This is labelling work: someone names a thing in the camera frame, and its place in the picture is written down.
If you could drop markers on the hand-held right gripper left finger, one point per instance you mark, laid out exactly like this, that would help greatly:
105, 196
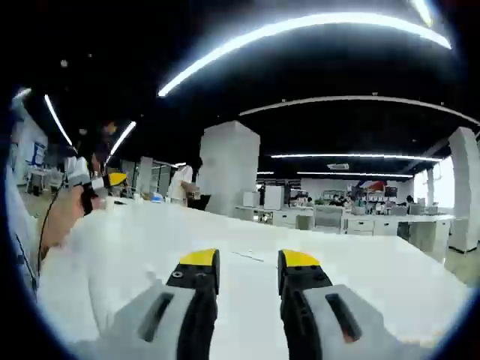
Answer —
157, 311

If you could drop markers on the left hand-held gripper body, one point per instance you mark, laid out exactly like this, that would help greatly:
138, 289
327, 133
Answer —
78, 170

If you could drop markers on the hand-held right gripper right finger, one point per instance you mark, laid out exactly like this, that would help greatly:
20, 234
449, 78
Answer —
337, 311

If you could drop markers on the white box cabinet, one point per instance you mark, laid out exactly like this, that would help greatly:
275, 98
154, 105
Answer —
274, 198

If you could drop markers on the person's left hand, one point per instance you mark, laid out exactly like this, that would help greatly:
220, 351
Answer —
73, 206

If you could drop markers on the narrow white pillar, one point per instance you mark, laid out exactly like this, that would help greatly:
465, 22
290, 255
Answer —
145, 174

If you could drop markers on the blue bag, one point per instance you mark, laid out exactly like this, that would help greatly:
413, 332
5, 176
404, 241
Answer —
156, 197

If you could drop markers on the row of white office cabinets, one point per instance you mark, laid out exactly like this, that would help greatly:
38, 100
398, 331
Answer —
360, 225

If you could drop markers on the large white square pillar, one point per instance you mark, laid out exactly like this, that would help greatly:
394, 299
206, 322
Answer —
228, 168

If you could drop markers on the long ceiling light strip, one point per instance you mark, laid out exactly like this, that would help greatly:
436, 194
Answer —
318, 18

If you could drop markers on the colourful wall banner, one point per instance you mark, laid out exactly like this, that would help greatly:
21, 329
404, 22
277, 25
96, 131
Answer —
371, 187

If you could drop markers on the dim curved ceiling rail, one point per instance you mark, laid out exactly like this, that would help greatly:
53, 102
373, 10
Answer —
356, 98

